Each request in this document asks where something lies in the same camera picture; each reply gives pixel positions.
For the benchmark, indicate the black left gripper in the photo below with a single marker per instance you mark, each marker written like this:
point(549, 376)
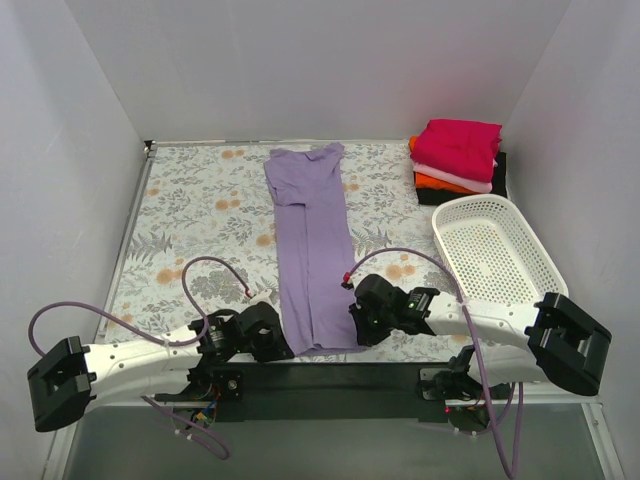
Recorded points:
point(273, 342)

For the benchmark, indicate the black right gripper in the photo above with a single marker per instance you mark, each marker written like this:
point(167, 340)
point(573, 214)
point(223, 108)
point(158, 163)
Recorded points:
point(361, 326)

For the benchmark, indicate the purple t shirt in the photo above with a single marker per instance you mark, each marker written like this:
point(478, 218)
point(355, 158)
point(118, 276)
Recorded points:
point(314, 249)

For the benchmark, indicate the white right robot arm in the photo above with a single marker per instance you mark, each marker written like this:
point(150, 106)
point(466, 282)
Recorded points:
point(552, 339)

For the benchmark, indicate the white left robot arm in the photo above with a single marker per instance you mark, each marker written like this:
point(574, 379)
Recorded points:
point(186, 364)

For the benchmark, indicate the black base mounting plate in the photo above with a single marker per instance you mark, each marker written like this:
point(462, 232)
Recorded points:
point(327, 391)

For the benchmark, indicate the floral patterned table mat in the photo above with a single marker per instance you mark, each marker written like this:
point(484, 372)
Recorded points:
point(212, 281)

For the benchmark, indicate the black folded t shirt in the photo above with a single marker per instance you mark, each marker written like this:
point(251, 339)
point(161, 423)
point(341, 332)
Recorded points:
point(435, 197)

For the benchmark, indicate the white perforated plastic basket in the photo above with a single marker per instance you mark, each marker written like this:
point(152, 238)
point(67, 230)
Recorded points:
point(487, 244)

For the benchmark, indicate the orange folded t shirt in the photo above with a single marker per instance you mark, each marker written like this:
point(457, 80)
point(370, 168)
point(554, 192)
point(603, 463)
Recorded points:
point(430, 182)

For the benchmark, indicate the pink folded t shirt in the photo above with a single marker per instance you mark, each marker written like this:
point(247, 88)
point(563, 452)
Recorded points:
point(450, 176)

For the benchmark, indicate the magenta folded t shirt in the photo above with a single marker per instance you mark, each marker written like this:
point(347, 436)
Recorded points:
point(482, 140)

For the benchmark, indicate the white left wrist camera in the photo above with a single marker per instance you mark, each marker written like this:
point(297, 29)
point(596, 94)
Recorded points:
point(263, 296)

